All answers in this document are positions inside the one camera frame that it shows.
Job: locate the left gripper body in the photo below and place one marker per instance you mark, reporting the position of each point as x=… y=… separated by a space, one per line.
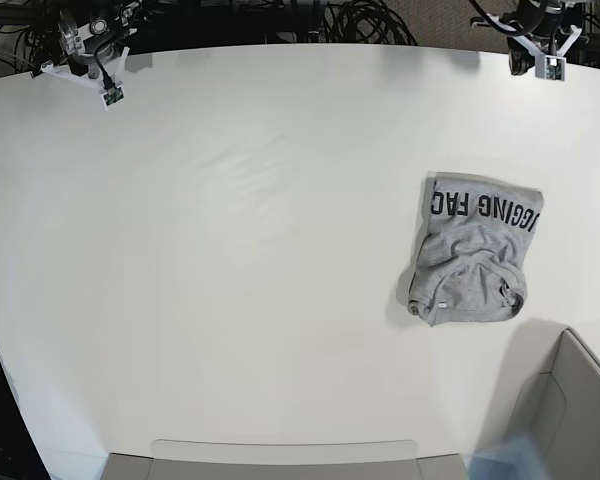
x=519 y=61

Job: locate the grey T-shirt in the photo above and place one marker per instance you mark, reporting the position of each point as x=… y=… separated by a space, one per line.
x=469 y=267

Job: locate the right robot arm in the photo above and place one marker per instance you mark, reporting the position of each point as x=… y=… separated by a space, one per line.
x=90 y=32

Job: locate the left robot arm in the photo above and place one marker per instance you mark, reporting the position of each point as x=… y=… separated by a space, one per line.
x=526 y=17

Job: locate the blue blurred object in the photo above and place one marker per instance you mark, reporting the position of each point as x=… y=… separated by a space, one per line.
x=510 y=457

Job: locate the grey chair at bottom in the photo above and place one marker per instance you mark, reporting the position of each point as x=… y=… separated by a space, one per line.
x=171 y=459

